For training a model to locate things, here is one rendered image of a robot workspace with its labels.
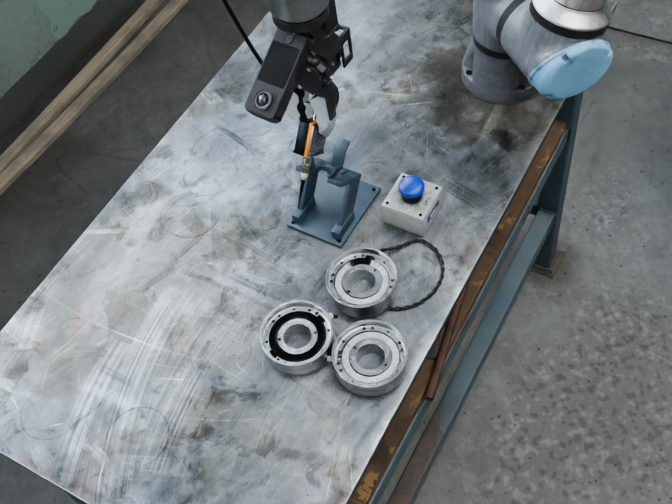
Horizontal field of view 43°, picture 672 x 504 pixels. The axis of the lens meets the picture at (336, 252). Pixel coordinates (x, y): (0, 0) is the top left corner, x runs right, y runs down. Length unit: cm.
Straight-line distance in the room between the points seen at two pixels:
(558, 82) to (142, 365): 73
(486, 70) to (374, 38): 26
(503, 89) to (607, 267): 91
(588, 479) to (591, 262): 58
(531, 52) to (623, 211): 114
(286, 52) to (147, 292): 46
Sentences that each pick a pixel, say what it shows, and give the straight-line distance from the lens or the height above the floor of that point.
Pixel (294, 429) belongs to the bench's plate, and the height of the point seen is 80.
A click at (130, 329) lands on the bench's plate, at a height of 80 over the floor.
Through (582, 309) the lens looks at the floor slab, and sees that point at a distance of 219.
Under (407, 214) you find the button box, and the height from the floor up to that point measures 84.
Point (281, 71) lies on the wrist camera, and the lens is 107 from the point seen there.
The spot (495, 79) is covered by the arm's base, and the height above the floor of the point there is 85.
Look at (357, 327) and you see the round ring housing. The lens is 119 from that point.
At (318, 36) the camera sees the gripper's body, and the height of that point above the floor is 115.
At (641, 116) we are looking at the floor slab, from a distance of 262.
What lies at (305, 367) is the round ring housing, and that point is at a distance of 117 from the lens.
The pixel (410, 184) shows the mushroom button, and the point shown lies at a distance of 127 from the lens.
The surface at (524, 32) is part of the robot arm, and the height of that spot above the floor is 100.
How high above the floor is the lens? 186
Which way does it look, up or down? 55 degrees down
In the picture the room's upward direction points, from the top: 11 degrees counter-clockwise
